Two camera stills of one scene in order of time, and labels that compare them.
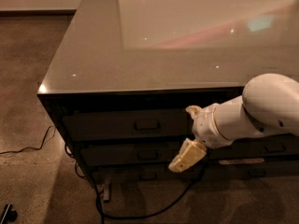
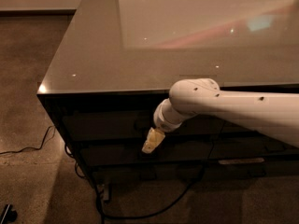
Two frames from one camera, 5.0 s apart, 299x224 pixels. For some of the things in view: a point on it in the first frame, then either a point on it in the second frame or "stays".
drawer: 147,174 stays
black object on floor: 8,215 stays
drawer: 128,125 stays
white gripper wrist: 204,126 → 162,120
